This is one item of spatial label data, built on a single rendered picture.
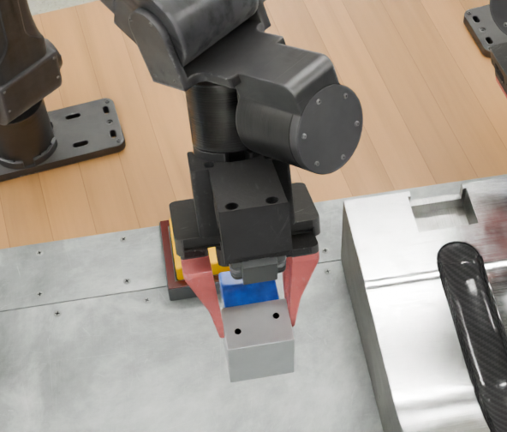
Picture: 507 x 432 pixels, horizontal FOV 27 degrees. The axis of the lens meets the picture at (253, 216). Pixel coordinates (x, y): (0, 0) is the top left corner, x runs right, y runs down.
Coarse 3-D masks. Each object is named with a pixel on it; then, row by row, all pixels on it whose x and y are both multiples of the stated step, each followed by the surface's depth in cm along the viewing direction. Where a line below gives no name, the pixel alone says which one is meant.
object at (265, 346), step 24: (240, 288) 83; (264, 288) 82; (240, 312) 80; (264, 312) 80; (288, 312) 80; (240, 336) 79; (264, 336) 79; (288, 336) 79; (240, 360) 80; (264, 360) 80; (288, 360) 81
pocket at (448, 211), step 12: (420, 204) 96; (432, 204) 96; (444, 204) 96; (456, 204) 97; (468, 204) 95; (420, 216) 96; (432, 216) 96; (444, 216) 96; (456, 216) 96; (468, 216) 95; (420, 228) 96; (432, 228) 96
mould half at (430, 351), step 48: (480, 192) 94; (384, 240) 92; (432, 240) 92; (480, 240) 91; (384, 288) 89; (432, 288) 89; (384, 336) 87; (432, 336) 87; (384, 384) 87; (432, 384) 84
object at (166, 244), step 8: (160, 224) 102; (168, 224) 102; (168, 232) 102; (168, 240) 101; (168, 248) 101; (168, 256) 100; (168, 264) 100; (168, 272) 99; (168, 280) 98; (184, 280) 98; (216, 280) 98
